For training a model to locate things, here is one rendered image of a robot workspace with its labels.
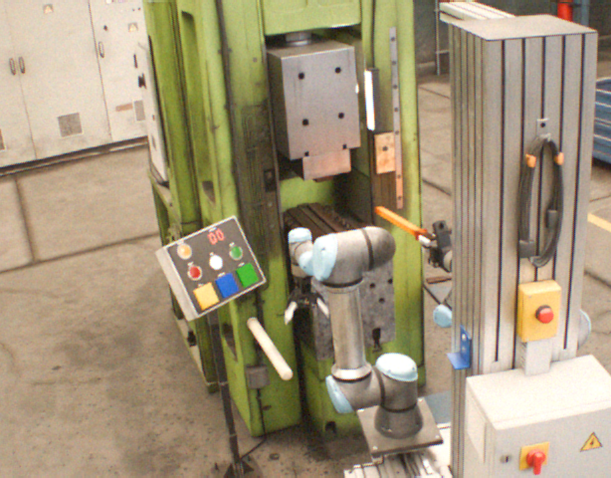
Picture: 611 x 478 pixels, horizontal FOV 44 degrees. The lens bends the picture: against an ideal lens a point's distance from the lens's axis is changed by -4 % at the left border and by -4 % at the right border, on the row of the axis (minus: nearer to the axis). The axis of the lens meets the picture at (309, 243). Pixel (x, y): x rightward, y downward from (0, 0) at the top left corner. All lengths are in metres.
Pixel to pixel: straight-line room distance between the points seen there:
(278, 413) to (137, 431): 0.71
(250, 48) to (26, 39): 5.13
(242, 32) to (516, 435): 1.85
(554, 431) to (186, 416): 2.45
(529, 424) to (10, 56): 6.86
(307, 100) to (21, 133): 5.45
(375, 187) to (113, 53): 5.12
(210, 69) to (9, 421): 2.19
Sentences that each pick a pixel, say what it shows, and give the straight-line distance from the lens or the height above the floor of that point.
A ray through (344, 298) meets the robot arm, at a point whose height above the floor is 1.30.
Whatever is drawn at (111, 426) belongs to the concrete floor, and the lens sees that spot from 3.99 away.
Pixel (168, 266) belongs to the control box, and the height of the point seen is 1.13.
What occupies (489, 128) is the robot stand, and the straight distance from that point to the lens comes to 1.64.
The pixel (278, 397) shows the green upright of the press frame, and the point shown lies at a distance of 3.63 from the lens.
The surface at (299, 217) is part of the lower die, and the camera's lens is 3.43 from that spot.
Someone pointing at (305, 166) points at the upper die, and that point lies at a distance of 3.03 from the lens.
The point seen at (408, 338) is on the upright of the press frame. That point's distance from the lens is 3.77.
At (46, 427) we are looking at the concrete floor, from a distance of 4.11.
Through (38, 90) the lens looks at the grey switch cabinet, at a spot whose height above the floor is 0.80.
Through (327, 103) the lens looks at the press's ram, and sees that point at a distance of 3.00.
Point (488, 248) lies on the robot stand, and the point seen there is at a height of 1.57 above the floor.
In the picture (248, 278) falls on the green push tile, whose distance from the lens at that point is 2.92.
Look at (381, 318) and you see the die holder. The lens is 3.38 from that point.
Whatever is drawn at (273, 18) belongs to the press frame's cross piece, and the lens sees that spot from 3.01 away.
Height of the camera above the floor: 2.32
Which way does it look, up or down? 25 degrees down
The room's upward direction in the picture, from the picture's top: 5 degrees counter-clockwise
